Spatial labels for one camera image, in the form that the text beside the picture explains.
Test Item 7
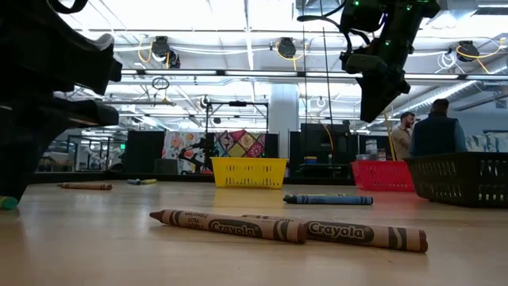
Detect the pale patterned cloth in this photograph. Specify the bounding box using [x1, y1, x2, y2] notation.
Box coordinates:
[466, 130, 508, 153]

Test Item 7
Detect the black metal table frame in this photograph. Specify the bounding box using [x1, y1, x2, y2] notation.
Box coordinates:
[31, 170, 356, 187]

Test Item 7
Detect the yellow plastic basket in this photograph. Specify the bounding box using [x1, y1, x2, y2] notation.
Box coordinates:
[210, 157, 289, 190]

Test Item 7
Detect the yellow cable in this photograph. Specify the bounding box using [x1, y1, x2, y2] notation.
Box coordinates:
[383, 113, 397, 162]

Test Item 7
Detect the black partition panel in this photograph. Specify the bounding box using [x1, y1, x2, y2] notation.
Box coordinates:
[125, 129, 166, 175]

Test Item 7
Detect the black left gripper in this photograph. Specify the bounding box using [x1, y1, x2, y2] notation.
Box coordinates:
[0, 0, 123, 199]

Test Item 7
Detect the colourful patchwork quilt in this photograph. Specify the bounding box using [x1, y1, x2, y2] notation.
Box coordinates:
[161, 129, 266, 175]

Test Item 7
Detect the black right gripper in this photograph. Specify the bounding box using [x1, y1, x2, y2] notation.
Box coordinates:
[341, 37, 412, 123]

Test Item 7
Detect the black plastic basket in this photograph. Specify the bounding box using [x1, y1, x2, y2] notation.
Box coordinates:
[404, 151, 508, 209]

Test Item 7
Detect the person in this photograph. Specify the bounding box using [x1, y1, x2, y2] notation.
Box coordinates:
[410, 98, 468, 157]
[391, 111, 417, 161]

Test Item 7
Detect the red plastic basket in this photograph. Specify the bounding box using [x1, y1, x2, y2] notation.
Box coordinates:
[350, 160, 416, 193]

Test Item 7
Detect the brown crayon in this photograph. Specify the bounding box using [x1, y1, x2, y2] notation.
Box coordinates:
[149, 209, 308, 245]
[241, 214, 429, 253]
[57, 182, 114, 191]

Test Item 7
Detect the black frame stand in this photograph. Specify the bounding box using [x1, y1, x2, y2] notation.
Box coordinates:
[204, 101, 270, 176]

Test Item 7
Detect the black equipment cabinet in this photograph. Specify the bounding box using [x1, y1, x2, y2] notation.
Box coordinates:
[289, 122, 350, 178]

